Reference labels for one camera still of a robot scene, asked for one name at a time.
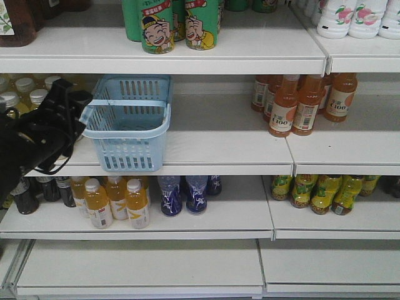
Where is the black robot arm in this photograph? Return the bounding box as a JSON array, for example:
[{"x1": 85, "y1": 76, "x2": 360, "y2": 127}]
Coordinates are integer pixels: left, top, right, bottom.
[{"x1": 1, "y1": 79, "x2": 93, "y2": 203}]

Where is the dark tea bottle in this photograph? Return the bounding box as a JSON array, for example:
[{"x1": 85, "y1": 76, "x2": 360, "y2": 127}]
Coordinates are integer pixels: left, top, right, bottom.
[
  {"x1": 56, "y1": 176, "x2": 76, "y2": 208},
  {"x1": 36, "y1": 176, "x2": 61, "y2": 202},
  {"x1": 10, "y1": 177, "x2": 39, "y2": 215}
]

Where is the white peach drink bottle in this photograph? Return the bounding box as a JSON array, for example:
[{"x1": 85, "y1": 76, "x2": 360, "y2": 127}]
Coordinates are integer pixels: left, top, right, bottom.
[
  {"x1": 348, "y1": 0, "x2": 388, "y2": 39},
  {"x1": 317, "y1": 0, "x2": 357, "y2": 39}
]

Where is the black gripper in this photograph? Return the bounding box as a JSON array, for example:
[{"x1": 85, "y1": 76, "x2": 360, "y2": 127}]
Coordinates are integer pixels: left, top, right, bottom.
[{"x1": 20, "y1": 78, "x2": 94, "y2": 157}]

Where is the blue sports drink bottle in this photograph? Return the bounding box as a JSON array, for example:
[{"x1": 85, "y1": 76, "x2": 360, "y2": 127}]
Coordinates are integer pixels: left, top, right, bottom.
[
  {"x1": 157, "y1": 176, "x2": 183, "y2": 216},
  {"x1": 186, "y1": 175, "x2": 208, "y2": 214}
]

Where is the light blue plastic basket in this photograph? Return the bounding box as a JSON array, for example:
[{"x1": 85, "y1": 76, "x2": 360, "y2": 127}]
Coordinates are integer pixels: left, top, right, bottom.
[{"x1": 80, "y1": 74, "x2": 173, "y2": 172}]

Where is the white store shelving unit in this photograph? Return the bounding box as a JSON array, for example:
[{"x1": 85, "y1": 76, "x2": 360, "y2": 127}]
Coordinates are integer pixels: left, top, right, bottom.
[{"x1": 1, "y1": 1, "x2": 399, "y2": 299}]

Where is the pale yellow juice bottle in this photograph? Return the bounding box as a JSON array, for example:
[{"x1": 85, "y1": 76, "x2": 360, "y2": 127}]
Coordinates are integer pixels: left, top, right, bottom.
[
  {"x1": 15, "y1": 77, "x2": 36, "y2": 94},
  {"x1": 29, "y1": 89, "x2": 48, "y2": 111}
]

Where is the orange vitamin drink bottle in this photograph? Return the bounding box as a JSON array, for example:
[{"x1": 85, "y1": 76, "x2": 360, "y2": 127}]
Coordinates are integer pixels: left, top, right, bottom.
[
  {"x1": 71, "y1": 176, "x2": 90, "y2": 218},
  {"x1": 125, "y1": 179, "x2": 150, "y2": 229},
  {"x1": 106, "y1": 176, "x2": 128, "y2": 220},
  {"x1": 85, "y1": 178, "x2": 113, "y2": 229}
]

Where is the green cartoon drink can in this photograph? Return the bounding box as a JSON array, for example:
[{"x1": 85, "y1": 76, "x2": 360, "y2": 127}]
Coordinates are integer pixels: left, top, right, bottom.
[
  {"x1": 185, "y1": 0, "x2": 219, "y2": 51},
  {"x1": 137, "y1": 0, "x2": 174, "y2": 54}
]

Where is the orange C100 juice bottle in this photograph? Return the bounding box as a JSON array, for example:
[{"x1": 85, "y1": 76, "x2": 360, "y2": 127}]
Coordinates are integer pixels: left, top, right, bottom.
[
  {"x1": 324, "y1": 72, "x2": 358, "y2": 123},
  {"x1": 269, "y1": 74, "x2": 300, "y2": 138},
  {"x1": 292, "y1": 74, "x2": 325, "y2": 136}
]

